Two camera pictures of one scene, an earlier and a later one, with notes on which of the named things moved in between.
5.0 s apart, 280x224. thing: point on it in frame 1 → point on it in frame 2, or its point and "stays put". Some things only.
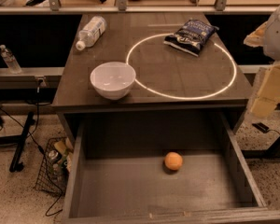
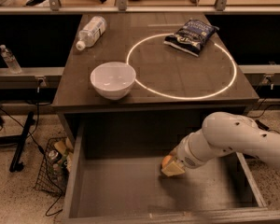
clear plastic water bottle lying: [91, 32] stays put
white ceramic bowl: [114, 80] stays put
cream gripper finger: [257, 37] → [192, 150]
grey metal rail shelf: [30, 77] stays put
